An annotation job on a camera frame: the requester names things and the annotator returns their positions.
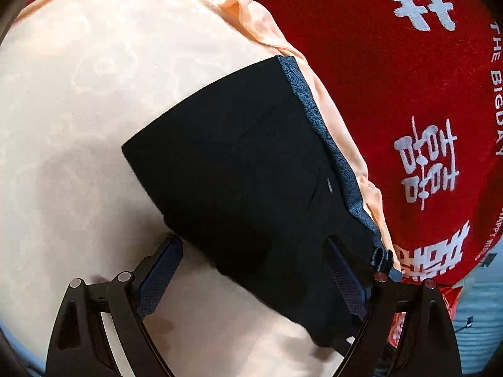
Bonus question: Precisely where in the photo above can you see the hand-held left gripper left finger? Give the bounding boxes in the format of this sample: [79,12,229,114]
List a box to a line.
[46,234,184,377]

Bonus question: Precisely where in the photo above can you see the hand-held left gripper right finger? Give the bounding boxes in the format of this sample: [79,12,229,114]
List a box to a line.
[323,236,462,377]

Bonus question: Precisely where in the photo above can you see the black pants with blue stripes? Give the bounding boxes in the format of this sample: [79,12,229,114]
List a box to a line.
[121,56,395,348]

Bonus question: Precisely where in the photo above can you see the red blanket with white print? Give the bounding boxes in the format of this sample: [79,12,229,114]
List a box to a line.
[51,0,503,283]

